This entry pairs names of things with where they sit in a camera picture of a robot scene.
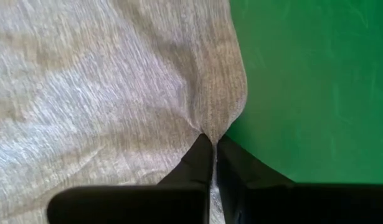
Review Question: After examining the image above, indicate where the grey knit shirt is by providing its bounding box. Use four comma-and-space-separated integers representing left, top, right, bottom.
0, 0, 248, 224

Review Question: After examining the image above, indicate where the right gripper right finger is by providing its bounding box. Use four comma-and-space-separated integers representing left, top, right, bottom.
216, 134, 383, 224

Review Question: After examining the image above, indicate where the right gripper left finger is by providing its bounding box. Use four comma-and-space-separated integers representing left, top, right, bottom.
47, 133, 214, 224

